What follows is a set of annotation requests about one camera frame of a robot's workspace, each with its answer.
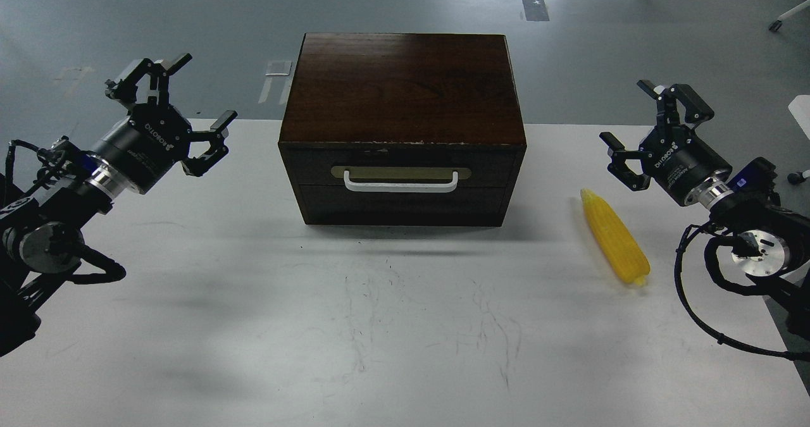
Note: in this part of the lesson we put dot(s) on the wooden drawer with white handle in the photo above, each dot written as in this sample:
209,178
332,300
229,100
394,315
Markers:
325,168

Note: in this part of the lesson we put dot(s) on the white chair leg with caster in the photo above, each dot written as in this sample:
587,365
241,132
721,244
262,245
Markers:
777,23

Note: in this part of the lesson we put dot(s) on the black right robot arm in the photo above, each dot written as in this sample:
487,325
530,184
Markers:
753,241

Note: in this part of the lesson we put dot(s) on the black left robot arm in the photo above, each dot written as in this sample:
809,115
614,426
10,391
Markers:
50,193

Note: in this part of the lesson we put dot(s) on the yellow corn cob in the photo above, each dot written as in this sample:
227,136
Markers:
618,245

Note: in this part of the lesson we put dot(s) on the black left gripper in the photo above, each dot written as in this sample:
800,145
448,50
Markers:
147,143

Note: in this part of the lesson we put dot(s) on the white side table edge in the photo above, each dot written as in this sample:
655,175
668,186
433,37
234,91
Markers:
800,109

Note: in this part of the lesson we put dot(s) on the dark wooden drawer cabinet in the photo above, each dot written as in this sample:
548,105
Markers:
404,90

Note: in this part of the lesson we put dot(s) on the black caster wheel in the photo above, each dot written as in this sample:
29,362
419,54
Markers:
798,177

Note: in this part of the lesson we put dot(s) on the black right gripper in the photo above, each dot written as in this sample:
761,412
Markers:
677,159

